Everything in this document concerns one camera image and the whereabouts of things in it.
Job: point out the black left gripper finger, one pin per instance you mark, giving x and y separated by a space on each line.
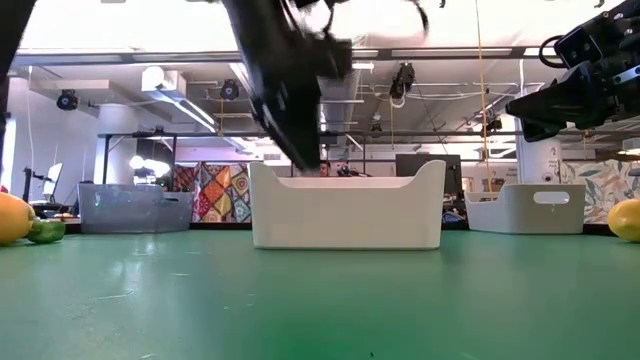
306 120
275 117

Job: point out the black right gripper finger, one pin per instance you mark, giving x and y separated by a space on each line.
545 102
540 130

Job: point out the white plastic basket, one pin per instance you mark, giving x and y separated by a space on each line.
345 215

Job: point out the yellow lemon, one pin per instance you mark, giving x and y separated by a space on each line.
627 220

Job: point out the green bell pepper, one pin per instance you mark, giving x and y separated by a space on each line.
47 231

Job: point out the orange round fruit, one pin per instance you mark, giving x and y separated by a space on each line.
12 220

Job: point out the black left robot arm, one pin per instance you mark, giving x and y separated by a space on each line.
10 20

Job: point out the white round pillar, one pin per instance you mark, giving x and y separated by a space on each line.
537 160

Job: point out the black spotlight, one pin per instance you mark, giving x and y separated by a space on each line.
229 90
402 80
67 100

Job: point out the floral print panel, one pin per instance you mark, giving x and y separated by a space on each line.
605 185

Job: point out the light grey plastic basket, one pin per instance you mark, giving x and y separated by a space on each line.
515 215

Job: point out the colourful patterned quilt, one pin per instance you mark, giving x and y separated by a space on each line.
220 195

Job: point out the black monitor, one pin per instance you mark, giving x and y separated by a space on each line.
407 165

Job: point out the white boxy lamp unit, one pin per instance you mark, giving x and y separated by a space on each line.
162 80

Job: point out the grey horizontal beam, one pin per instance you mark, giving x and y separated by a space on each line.
150 56

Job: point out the dark grey translucent basket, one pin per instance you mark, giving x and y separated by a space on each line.
130 210

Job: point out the green table mat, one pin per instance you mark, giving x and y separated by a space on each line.
320 300

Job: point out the silver air duct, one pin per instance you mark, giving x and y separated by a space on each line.
345 100

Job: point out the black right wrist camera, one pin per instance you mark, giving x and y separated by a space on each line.
577 46

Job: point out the black metal scaffold frame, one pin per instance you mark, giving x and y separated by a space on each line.
200 134

